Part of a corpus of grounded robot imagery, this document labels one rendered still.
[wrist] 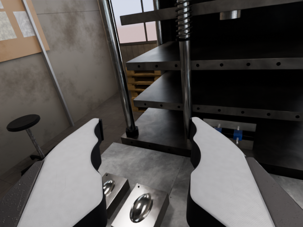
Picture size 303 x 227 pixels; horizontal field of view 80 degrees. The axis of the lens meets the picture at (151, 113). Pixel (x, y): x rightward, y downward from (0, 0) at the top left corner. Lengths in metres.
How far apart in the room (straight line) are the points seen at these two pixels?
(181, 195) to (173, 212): 0.09
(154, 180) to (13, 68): 2.46
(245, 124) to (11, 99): 2.69
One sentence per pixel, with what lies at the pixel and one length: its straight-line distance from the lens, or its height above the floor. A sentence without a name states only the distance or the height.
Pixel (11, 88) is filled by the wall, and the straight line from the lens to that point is 2.96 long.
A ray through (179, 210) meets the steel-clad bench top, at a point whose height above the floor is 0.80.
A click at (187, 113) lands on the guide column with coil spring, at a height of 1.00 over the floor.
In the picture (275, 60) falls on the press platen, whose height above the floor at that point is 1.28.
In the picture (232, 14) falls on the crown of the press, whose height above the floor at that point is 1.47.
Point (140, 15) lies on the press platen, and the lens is 1.09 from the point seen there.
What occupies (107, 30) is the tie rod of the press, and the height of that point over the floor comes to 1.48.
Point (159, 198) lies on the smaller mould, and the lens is 0.81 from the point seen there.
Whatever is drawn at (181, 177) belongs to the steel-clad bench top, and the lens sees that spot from 0.96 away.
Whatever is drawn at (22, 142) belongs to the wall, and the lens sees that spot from 3.10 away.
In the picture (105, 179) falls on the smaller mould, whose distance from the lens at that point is 0.96.
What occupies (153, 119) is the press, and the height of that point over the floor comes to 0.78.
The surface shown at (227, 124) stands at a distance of 1.09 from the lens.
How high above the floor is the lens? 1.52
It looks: 28 degrees down
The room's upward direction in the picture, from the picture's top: 9 degrees counter-clockwise
